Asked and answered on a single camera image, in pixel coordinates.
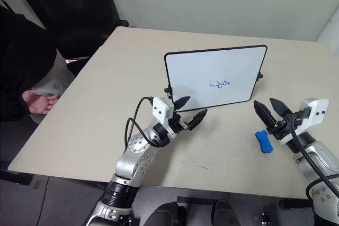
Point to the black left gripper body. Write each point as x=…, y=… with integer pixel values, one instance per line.
x=174, y=123

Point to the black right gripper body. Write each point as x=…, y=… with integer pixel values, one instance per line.
x=287, y=124

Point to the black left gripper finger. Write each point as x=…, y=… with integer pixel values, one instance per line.
x=197, y=118
x=182, y=102

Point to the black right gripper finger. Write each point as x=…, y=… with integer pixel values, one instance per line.
x=279, y=107
x=263, y=115

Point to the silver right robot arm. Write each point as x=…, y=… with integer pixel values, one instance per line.
x=320, y=162

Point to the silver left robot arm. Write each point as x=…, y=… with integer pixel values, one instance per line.
x=137, y=157

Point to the blue bone-shaped eraser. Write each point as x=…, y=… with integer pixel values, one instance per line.
x=264, y=142

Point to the bare person hand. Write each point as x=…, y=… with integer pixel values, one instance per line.
x=39, y=103

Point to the black-framed small whiteboard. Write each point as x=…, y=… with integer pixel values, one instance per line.
x=212, y=72

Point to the dark rounded shape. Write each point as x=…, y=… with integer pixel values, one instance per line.
x=223, y=213
x=165, y=214

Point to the grey knitted cloth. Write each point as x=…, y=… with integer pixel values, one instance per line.
x=53, y=77

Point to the black office chair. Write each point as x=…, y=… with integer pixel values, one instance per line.
x=71, y=9

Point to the person in black jacket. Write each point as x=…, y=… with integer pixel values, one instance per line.
x=21, y=59

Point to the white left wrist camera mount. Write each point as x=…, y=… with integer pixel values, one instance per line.
x=162, y=109

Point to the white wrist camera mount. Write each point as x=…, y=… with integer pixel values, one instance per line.
x=162, y=109
x=313, y=113

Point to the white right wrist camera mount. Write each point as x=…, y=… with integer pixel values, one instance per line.
x=313, y=113

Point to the black table frame bar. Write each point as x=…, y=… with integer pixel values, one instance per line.
x=295, y=204
x=16, y=177

